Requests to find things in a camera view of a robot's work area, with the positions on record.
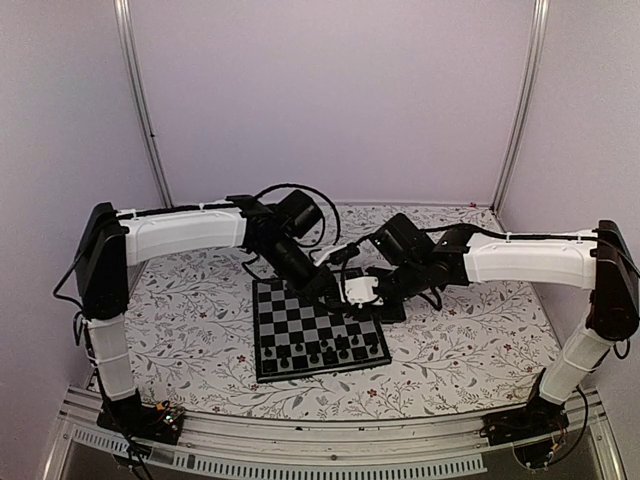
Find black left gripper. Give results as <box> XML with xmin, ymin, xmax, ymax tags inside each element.
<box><xmin>257</xmin><ymin>237</ymin><xmax>345</xmax><ymax>316</ymax></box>

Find black and grey chessboard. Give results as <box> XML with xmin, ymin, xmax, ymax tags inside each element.
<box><xmin>252</xmin><ymin>278</ymin><xmax>392</xmax><ymax>384</ymax></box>

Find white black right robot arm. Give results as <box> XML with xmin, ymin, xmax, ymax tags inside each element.
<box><xmin>369</xmin><ymin>214</ymin><xmax>639</xmax><ymax>436</ymax></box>

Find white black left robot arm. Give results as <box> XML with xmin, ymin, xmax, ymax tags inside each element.
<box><xmin>63</xmin><ymin>183</ymin><xmax>335</xmax><ymax>434</ymax></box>

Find floral patterned table mat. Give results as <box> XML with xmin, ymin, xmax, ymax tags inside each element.
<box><xmin>92</xmin><ymin>202</ymin><xmax>569</xmax><ymax>421</ymax></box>

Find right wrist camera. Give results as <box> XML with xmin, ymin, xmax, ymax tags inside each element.
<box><xmin>339</xmin><ymin>276</ymin><xmax>384</xmax><ymax>308</ymax></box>

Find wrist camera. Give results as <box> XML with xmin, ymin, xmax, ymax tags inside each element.
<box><xmin>339</xmin><ymin>276</ymin><xmax>384</xmax><ymax>308</ymax></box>
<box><xmin>310</xmin><ymin>243</ymin><xmax>360</xmax><ymax>266</ymax></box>

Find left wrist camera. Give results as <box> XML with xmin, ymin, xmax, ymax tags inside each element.
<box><xmin>310</xmin><ymin>243</ymin><xmax>360</xmax><ymax>266</ymax></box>

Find front aluminium frame rail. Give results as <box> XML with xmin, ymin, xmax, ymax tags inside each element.
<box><xmin>43</xmin><ymin>387</ymin><xmax>627</xmax><ymax>479</ymax></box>

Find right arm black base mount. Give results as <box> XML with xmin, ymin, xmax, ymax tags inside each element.
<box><xmin>479</xmin><ymin>396</ymin><xmax>569</xmax><ymax>470</ymax></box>

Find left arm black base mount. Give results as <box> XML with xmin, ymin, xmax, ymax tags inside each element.
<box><xmin>97</xmin><ymin>391</ymin><xmax>185</xmax><ymax>445</ymax></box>

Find left rear aluminium frame post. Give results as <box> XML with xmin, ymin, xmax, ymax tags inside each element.
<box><xmin>113</xmin><ymin>0</ymin><xmax>174</xmax><ymax>207</ymax></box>

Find aluminium frame post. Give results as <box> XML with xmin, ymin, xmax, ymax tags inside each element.
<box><xmin>491</xmin><ymin>0</ymin><xmax>550</xmax><ymax>216</ymax></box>
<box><xmin>113</xmin><ymin>0</ymin><xmax>174</xmax><ymax>207</ymax></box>

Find right rear aluminium frame post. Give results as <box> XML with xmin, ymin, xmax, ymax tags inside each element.
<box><xmin>491</xmin><ymin>0</ymin><xmax>550</xmax><ymax>216</ymax></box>

